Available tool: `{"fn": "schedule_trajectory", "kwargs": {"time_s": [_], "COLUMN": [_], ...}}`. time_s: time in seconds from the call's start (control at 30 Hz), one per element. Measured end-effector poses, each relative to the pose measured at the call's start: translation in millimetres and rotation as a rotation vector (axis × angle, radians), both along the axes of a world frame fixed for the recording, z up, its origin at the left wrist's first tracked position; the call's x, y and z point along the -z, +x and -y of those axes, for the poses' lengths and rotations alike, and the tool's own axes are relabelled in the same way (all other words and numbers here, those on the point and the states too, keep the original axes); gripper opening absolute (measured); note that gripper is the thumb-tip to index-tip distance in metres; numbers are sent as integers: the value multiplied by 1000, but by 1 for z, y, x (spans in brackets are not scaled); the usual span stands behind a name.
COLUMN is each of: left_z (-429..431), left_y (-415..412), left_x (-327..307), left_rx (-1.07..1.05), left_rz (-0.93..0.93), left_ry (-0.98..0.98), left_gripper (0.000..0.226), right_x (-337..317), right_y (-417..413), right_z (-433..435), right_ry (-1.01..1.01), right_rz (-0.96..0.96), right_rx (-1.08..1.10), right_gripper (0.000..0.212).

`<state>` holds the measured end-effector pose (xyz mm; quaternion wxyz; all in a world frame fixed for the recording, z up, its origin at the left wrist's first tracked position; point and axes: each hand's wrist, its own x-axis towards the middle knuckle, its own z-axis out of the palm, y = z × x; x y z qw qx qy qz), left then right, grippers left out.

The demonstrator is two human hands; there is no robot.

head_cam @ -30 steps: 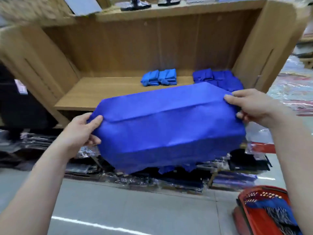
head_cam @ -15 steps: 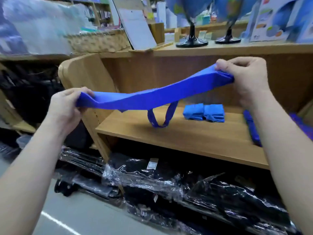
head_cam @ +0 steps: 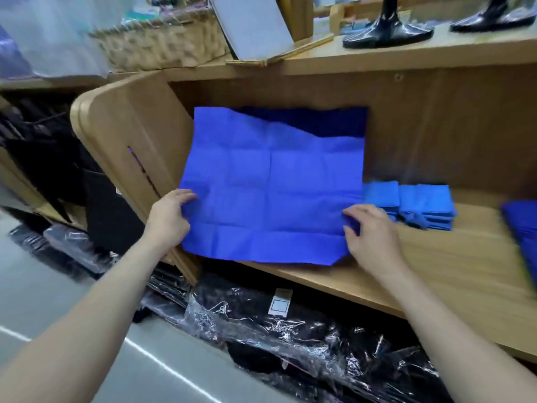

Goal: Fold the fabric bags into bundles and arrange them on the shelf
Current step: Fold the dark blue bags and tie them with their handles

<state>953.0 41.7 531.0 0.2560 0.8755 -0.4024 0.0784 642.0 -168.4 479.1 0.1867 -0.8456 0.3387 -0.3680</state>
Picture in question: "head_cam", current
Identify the black plastic-wrapped bag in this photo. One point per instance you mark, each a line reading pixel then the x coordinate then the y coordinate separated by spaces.
pixel 403 365
pixel 75 252

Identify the person's right hand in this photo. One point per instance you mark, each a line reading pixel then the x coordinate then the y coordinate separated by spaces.
pixel 377 243

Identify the gold stand with white card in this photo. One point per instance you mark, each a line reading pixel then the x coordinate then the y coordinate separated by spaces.
pixel 252 29

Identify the person's left hand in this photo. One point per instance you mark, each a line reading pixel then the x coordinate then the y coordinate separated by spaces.
pixel 168 220

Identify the clear wrapped pack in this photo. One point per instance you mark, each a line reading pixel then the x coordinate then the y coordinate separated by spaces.
pixel 59 33

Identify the dark unwrapped bags group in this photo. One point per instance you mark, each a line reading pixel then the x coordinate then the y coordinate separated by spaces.
pixel 42 159

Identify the black wrapped bag with tag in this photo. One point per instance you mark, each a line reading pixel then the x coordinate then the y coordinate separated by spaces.
pixel 260 327

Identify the white paper tag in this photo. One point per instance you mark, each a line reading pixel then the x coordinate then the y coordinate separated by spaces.
pixel 279 302

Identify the beige woven basket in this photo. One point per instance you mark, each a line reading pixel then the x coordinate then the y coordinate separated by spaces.
pixel 164 42

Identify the person's right forearm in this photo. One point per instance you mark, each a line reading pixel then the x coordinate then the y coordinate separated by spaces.
pixel 457 340

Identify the person's left forearm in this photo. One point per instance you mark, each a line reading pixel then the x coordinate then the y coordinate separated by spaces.
pixel 75 331

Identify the black round object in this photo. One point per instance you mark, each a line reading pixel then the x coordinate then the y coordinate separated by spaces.
pixel 495 14
pixel 386 31

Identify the light blue non-woven bag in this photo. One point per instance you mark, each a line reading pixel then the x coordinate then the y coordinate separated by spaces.
pixel 428 205
pixel 382 197

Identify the wooden shelf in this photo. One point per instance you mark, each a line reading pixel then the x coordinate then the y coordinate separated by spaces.
pixel 453 272

